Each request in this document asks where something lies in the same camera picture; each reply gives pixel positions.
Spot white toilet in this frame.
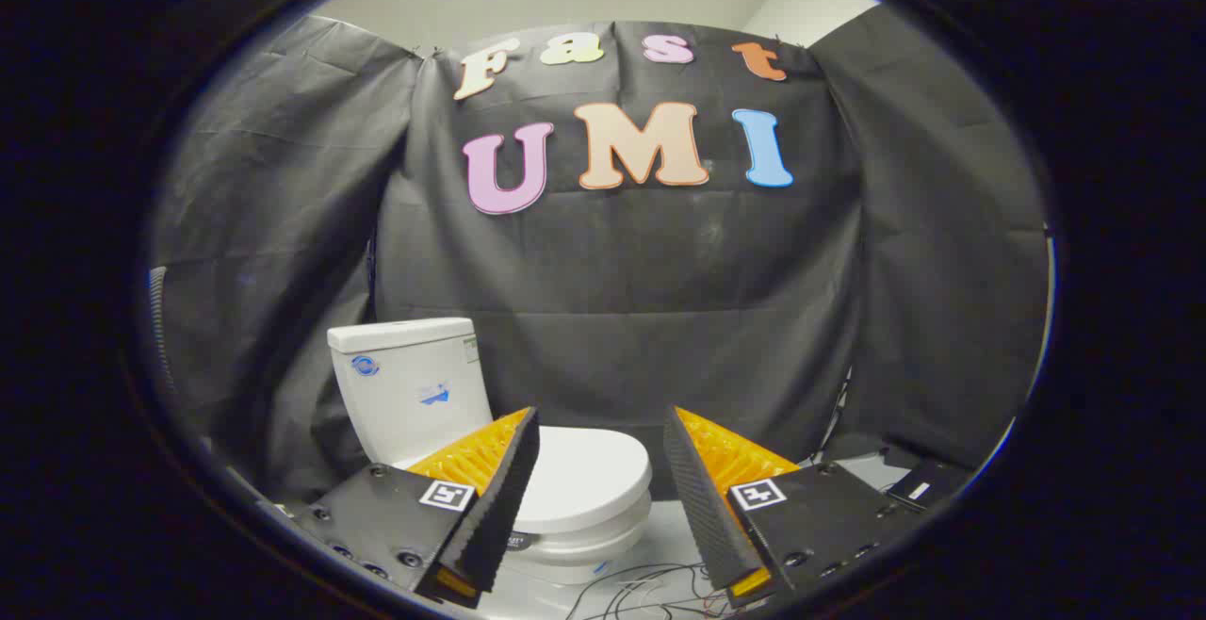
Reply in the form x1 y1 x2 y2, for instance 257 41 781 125
327 318 653 588

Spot grey ribbed hose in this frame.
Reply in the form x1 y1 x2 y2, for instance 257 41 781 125
148 267 176 395

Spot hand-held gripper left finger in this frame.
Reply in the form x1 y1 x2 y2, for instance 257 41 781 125
287 405 541 610

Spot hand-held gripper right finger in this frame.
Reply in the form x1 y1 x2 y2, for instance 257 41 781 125
662 404 929 610

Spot white toilet lid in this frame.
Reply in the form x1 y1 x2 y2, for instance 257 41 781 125
514 426 653 536

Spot black box with white label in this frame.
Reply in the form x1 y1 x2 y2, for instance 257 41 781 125
884 455 973 514

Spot black backdrop cloth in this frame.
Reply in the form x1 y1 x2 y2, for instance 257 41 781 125
151 6 1049 508

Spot thin floor cables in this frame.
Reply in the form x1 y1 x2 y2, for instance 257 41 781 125
565 562 745 620

